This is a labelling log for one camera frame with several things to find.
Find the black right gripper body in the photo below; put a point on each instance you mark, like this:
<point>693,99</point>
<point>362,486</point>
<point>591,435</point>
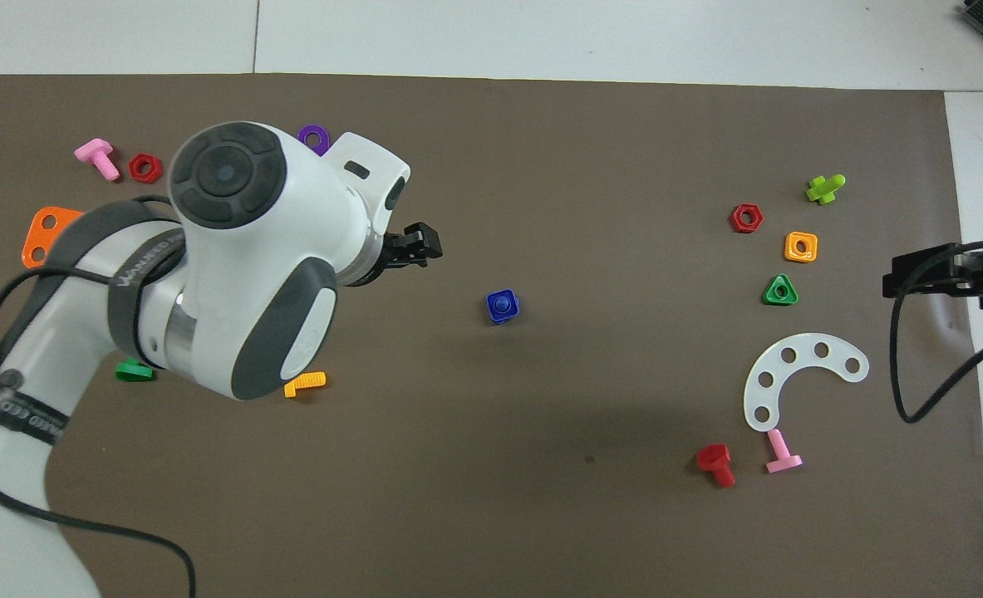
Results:
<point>923,274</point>

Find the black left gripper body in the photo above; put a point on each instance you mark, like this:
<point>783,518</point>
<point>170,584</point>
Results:
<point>416,245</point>

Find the blue square nut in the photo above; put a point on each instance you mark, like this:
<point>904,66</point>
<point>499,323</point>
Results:
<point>492,311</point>

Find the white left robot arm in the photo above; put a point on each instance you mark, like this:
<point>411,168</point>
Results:
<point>250,249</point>

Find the lime cross-head bolt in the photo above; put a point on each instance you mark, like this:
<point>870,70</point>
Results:
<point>823,191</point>

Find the orange square nut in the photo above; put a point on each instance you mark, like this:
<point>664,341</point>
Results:
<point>788,253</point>

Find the white curved five-hole plate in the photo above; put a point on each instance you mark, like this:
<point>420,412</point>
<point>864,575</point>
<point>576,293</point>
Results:
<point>804,349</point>

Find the green triangle nut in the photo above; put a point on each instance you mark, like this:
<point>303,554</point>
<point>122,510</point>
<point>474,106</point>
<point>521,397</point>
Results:
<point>769,297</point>

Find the purple four-hole strip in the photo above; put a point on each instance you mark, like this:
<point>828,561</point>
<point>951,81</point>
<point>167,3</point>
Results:
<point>302,135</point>

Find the orange plastic bolt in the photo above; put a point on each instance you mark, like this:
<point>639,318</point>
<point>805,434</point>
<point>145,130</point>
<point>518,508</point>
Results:
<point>312,380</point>

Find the red hexagon nut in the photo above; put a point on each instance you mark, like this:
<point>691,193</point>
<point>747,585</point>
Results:
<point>134,166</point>
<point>735,218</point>

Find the brown table mat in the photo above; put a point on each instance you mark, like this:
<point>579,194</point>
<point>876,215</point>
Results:
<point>541,415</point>

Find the pink plastic bolt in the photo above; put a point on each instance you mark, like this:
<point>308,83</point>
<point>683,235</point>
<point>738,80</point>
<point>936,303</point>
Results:
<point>778,444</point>
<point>92,152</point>

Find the red plastic bolt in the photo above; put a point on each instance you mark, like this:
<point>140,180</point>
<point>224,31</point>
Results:
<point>714,457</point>

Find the green plastic bolt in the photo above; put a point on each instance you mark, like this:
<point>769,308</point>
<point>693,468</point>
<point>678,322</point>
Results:
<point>134,372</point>

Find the orange three-hole plate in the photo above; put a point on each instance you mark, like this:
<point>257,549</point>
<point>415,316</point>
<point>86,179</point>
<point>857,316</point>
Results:
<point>36,239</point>

